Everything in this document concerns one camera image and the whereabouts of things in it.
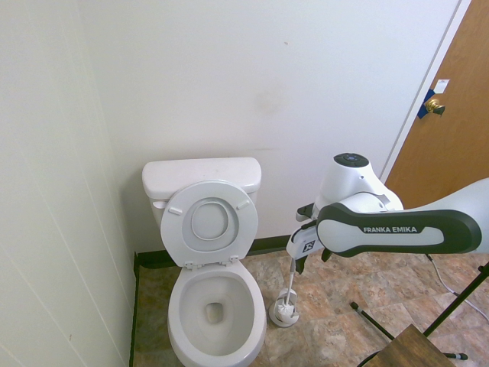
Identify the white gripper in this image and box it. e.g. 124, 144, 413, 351
286, 221, 333, 275

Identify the white toilet brush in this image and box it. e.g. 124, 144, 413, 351
275, 256, 300, 320

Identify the white toilet brush holder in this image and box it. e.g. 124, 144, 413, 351
271, 289, 300, 328

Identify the white toilet lid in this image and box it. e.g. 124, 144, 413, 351
189, 197, 233, 242

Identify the white toilet seat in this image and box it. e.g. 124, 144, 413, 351
160, 180, 259, 269

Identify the white toilet tank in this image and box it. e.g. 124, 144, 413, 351
147, 183, 261, 245

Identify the dark wooden table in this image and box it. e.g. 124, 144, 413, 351
365, 323, 460, 367

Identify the white tank lid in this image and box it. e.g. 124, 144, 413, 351
141, 157, 264, 195

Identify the brown wooden door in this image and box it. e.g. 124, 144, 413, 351
384, 0, 489, 209

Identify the blue tape strip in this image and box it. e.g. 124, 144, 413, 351
417, 88, 439, 120

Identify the brass door knob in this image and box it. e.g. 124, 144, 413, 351
425, 98, 446, 116

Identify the black floor cable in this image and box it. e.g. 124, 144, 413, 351
356, 349, 387, 367

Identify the black camera tripod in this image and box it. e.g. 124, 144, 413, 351
350, 261, 489, 362

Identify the white floor cable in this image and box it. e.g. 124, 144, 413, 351
426, 254, 489, 323

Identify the white door frame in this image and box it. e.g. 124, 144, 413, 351
376, 0, 474, 189

